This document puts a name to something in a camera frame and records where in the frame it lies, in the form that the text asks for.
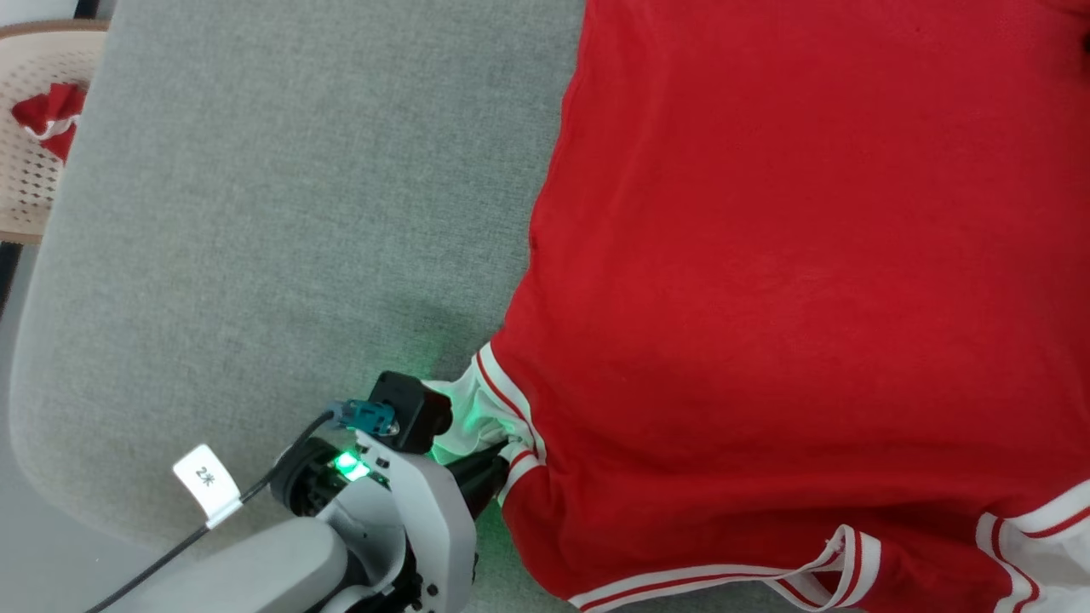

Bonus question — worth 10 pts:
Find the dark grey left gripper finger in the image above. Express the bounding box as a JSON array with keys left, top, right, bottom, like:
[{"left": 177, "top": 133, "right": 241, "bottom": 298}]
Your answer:
[
  {"left": 460, "top": 470, "right": 510, "bottom": 522},
  {"left": 446, "top": 443, "right": 513, "bottom": 479}
]

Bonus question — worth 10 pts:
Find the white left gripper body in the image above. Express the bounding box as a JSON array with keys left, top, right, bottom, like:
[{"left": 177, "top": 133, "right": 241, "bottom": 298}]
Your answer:
[{"left": 271, "top": 424, "right": 479, "bottom": 613}]

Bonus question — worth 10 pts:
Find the red and white baseball jersey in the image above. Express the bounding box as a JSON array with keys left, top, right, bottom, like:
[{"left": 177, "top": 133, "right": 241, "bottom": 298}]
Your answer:
[{"left": 423, "top": 0, "right": 1090, "bottom": 613}]

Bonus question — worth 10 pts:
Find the beige perforated laundry basket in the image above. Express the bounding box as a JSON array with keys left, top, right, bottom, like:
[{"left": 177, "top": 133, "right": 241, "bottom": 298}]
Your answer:
[{"left": 0, "top": 19, "right": 111, "bottom": 247}]

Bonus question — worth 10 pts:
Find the small red garment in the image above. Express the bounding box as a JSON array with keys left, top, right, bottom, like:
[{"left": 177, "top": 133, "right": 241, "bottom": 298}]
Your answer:
[{"left": 10, "top": 81, "right": 89, "bottom": 164}]

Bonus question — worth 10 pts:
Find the teal cable plug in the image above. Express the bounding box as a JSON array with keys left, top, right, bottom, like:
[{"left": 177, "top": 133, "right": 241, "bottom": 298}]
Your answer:
[{"left": 331, "top": 398, "right": 400, "bottom": 438}]

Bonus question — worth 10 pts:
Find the thin black cable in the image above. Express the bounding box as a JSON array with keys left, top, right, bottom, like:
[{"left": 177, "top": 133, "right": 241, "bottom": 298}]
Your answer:
[{"left": 83, "top": 410, "right": 339, "bottom": 613}]

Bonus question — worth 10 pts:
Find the white cable label tag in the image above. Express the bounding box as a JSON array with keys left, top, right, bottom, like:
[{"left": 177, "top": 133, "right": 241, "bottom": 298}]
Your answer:
[{"left": 172, "top": 444, "right": 244, "bottom": 530}]

